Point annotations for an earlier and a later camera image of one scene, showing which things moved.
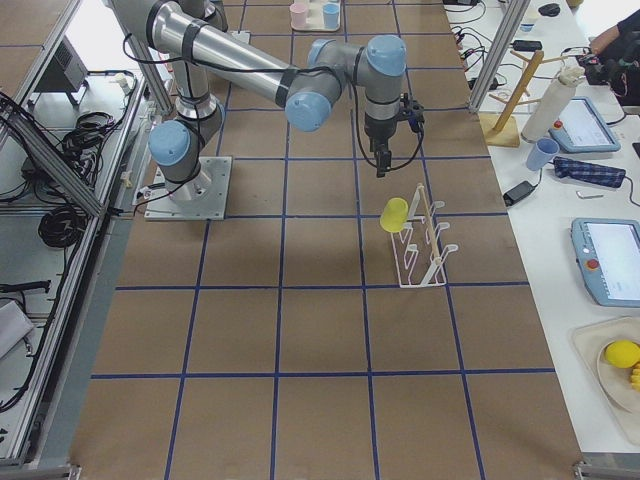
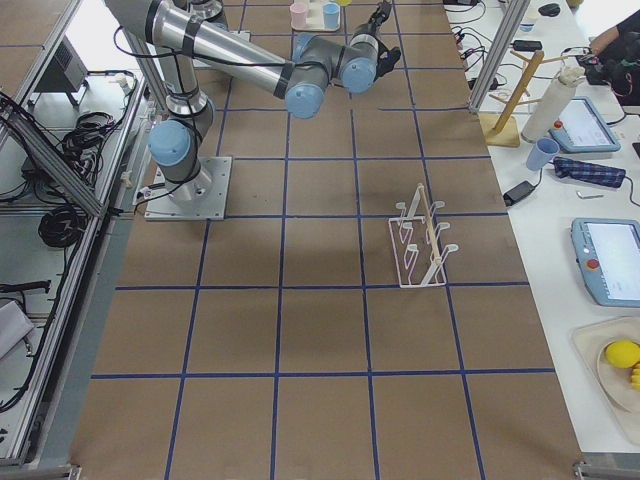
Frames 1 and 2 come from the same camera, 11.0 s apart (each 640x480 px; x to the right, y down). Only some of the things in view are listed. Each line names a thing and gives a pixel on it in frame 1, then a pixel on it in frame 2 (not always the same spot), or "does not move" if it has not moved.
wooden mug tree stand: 503,129 does not move
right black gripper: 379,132 -> 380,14
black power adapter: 517,192 does not move
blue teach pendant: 581,128 does not move
